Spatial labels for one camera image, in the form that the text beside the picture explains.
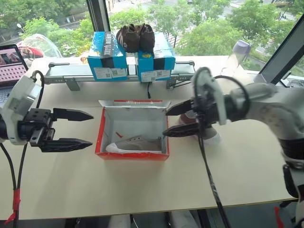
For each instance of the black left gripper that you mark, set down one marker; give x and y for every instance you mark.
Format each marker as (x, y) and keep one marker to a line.
(35, 123)

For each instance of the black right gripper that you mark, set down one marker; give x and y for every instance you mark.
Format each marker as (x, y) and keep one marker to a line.
(205, 107)

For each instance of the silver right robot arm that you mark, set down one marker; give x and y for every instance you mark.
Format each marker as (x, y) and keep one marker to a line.
(273, 107)

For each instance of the red open shoebox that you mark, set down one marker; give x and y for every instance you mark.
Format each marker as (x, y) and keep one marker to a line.
(133, 156)

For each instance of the blue shoebox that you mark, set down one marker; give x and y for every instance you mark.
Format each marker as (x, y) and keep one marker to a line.
(146, 67)
(97, 64)

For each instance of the red and white shoe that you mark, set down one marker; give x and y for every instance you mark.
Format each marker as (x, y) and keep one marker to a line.
(213, 140)

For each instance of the grey canvas shoe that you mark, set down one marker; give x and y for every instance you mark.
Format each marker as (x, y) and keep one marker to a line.
(137, 144)

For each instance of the grey conveyor belt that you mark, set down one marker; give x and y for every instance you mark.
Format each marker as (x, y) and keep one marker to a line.
(71, 70)

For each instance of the small white and black box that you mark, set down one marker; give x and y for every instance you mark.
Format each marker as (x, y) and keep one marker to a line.
(131, 64)

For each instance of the silver laptop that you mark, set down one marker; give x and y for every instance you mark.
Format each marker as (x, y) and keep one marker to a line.
(12, 67)

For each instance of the clear plastic bag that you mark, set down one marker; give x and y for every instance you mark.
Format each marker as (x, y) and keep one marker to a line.
(42, 45)

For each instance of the brown shoe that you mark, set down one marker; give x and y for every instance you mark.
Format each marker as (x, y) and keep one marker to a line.
(128, 39)
(146, 38)

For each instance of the clear bottle purple cap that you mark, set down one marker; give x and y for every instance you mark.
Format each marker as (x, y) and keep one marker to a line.
(241, 48)

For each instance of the white rounded shape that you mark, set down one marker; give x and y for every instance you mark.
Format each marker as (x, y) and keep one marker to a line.
(184, 219)
(121, 222)

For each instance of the black window pillar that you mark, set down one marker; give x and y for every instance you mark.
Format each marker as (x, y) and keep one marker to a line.
(98, 16)

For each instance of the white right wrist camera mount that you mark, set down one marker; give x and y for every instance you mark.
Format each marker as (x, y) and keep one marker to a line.
(219, 104)

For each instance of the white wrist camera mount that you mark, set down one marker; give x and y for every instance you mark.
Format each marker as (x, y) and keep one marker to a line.
(219, 104)
(21, 95)

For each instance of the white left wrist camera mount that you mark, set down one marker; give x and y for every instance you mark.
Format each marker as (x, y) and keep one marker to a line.
(21, 95)

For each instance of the dark slanted window frame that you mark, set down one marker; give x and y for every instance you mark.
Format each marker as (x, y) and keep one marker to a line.
(282, 45)

